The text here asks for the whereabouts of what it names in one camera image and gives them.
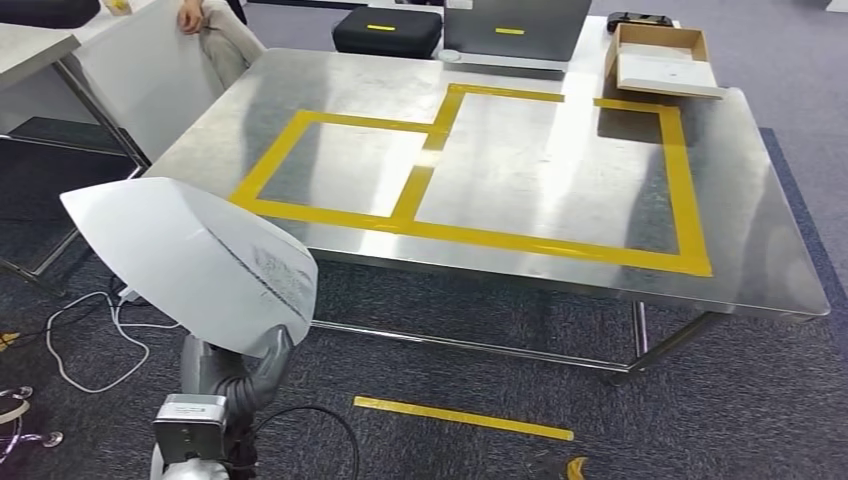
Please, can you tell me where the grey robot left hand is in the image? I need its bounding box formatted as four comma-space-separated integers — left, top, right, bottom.
180, 324, 296, 425

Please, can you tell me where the person's hand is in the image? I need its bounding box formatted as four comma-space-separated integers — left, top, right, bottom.
177, 0, 205, 36

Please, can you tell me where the white curved plastic panel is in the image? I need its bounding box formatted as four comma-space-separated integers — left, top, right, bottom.
59, 176, 320, 359

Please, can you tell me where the steel workbench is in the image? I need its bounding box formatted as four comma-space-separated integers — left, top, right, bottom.
142, 46, 833, 389

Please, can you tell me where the person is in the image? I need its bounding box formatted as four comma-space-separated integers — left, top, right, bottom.
175, 0, 266, 94

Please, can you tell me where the white panel office desk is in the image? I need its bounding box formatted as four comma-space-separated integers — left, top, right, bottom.
0, 0, 230, 286

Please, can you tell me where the black bag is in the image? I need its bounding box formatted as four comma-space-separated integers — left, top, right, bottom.
0, 0, 102, 29

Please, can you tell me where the metal caster base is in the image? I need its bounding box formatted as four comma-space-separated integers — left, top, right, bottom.
0, 386, 66, 466

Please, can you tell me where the black hard case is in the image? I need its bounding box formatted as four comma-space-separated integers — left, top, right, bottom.
332, 6, 444, 60

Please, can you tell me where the yellow floor tape strip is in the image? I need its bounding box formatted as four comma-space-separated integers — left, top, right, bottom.
352, 395, 576, 443

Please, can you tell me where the grey laptop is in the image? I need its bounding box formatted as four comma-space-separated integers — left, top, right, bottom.
442, 0, 593, 73

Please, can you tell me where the white side table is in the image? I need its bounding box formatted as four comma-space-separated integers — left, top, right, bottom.
364, 0, 684, 101

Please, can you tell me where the black handheld controller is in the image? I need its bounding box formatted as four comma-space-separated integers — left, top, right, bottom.
606, 11, 674, 33

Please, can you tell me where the open cardboard box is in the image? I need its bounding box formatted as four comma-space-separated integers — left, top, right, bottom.
604, 23, 727, 101

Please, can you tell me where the white flat box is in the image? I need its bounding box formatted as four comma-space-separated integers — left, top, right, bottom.
616, 52, 727, 101

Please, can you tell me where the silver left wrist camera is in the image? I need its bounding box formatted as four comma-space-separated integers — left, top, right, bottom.
153, 394, 230, 465

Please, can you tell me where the white power cable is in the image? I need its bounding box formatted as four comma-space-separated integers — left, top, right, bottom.
44, 291, 180, 395

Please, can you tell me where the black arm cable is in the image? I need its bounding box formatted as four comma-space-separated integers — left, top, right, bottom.
254, 404, 361, 480

